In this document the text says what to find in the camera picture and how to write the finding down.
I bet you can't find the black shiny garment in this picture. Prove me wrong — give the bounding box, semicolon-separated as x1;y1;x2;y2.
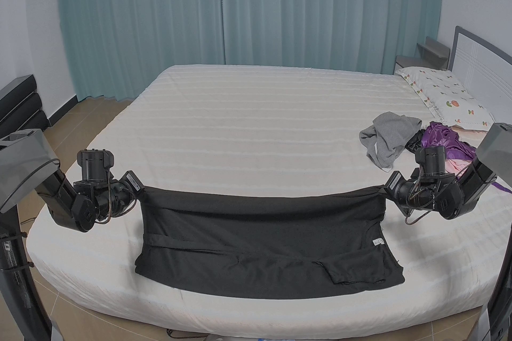
405;129;427;153

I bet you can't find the grey garment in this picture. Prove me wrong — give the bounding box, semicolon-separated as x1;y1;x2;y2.
359;112;424;173

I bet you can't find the pink garment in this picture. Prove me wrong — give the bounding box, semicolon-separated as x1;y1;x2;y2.
446;157;477;177

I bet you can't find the bed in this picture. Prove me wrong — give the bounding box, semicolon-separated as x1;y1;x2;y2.
26;26;512;338

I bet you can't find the white printed pillow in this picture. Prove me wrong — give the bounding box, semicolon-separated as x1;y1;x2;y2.
395;67;495;131

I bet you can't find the purple garment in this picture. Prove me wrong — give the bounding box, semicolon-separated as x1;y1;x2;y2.
424;121;512;194

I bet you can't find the black long-sleeved top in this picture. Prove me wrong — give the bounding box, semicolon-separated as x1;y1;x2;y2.
134;184;405;298

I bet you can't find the grey bedside table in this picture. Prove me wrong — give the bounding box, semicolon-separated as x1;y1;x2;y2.
395;36;451;72

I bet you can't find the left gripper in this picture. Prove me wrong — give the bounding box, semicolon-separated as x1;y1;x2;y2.
114;170;145;208

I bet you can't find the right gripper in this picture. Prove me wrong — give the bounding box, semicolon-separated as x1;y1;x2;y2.
384;171;413;208

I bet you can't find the black chest of drawers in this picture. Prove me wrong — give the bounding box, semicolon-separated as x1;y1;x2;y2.
0;74;51;133

